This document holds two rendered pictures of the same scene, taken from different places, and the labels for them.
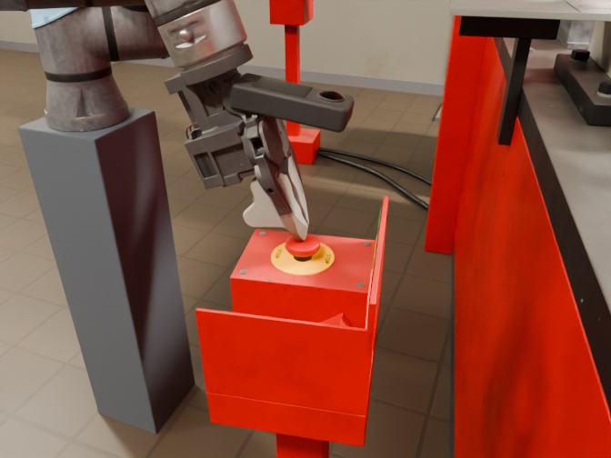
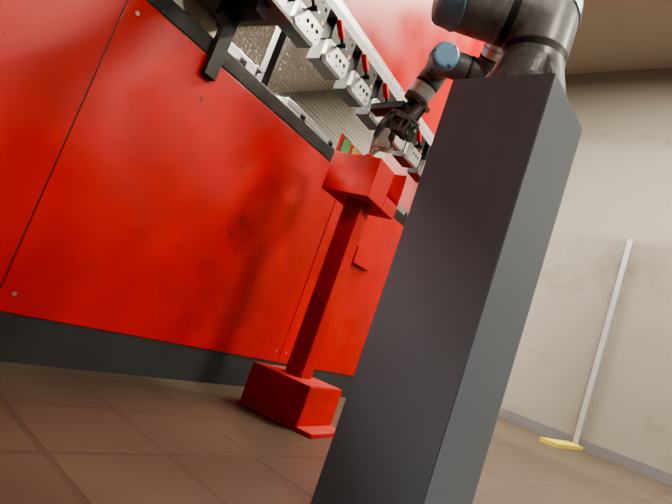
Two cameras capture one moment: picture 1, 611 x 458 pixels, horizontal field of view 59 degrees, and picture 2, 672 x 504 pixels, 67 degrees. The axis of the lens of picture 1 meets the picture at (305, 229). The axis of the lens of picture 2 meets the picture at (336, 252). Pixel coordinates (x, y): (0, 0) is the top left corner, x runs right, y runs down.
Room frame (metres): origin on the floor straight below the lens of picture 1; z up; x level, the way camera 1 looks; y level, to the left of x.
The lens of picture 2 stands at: (1.88, 0.51, 0.30)
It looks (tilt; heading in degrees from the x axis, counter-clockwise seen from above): 8 degrees up; 200
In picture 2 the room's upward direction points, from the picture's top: 19 degrees clockwise
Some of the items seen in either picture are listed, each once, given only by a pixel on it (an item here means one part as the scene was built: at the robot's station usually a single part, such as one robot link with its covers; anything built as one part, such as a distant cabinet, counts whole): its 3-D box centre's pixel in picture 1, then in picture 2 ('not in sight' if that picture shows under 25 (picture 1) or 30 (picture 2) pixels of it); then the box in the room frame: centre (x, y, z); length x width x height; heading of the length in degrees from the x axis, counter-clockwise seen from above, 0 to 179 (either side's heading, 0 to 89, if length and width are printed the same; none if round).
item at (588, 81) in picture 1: (588, 85); not in sight; (0.82, -0.43, 0.89); 0.30 x 0.05 x 0.03; 167
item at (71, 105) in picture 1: (83, 93); (526, 79); (1.00, 0.42, 0.82); 0.15 x 0.15 x 0.10
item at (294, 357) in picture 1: (303, 304); (367, 177); (0.46, 0.00, 0.75); 0.20 x 0.16 x 0.18; 169
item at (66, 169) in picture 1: (123, 280); (453, 309); (1.00, 0.42, 0.39); 0.18 x 0.18 x 0.78; 68
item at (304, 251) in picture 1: (302, 253); not in sight; (0.51, 0.00, 0.79); 0.04 x 0.04 x 0.04
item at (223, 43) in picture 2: (497, 78); (230, 39); (0.89, -0.32, 0.88); 0.14 x 0.04 x 0.22; 77
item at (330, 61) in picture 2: not in sight; (332, 50); (0.29, -0.36, 1.26); 0.15 x 0.09 x 0.17; 167
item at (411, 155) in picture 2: not in sight; (409, 147); (-0.49, -0.18, 1.26); 0.15 x 0.09 x 0.17; 167
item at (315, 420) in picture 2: not in sight; (299, 399); (0.47, 0.03, 0.06); 0.25 x 0.20 x 0.12; 79
